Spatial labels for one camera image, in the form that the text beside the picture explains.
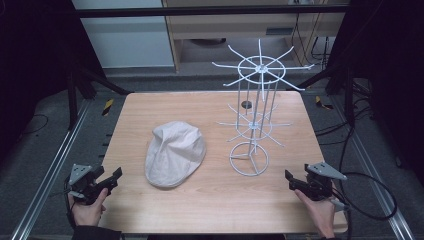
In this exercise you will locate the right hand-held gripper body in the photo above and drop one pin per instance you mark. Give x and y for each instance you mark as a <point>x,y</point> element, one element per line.
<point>319,181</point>

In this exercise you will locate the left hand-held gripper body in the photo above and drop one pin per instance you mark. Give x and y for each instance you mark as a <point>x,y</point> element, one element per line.
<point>83,186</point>

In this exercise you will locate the beige cap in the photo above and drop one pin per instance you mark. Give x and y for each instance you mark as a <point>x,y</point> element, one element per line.
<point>176,154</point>

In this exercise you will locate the person's left hand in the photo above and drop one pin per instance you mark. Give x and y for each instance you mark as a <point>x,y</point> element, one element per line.
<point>87,211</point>

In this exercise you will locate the yellow black tape strip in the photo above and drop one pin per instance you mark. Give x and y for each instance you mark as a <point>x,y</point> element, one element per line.
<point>107,107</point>
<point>322,103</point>

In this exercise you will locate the black metal stand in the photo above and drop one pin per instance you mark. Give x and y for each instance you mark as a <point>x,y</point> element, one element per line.
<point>75,96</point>
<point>348,93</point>

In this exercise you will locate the white cabinet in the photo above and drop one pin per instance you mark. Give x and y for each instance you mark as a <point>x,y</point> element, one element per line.
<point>126,40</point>

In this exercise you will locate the light wooden shelf unit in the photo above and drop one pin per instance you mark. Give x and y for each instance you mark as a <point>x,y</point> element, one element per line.
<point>233,28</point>

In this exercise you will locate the aluminium floor rail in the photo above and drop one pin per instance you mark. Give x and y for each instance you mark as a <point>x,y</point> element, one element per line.
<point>50,170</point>
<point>373,180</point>

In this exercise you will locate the black horizontal frame bar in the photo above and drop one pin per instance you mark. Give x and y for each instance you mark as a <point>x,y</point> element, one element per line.
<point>200,11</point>

